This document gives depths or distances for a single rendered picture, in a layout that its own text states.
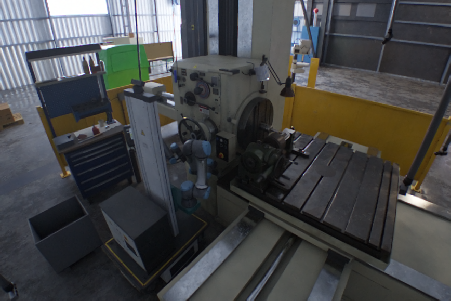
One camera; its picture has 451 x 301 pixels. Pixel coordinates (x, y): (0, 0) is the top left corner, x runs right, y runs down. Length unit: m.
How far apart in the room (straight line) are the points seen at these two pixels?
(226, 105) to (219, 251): 1.16
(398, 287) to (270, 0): 2.64
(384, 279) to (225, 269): 1.26
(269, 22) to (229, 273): 2.16
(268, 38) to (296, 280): 2.06
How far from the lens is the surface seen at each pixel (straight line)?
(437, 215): 3.02
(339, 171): 2.22
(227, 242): 1.78
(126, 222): 1.91
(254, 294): 1.64
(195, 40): 2.93
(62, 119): 4.08
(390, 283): 2.23
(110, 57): 5.55
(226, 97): 1.79
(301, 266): 1.79
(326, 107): 4.01
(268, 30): 2.25
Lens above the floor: 2.21
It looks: 27 degrees down
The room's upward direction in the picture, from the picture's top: straight up
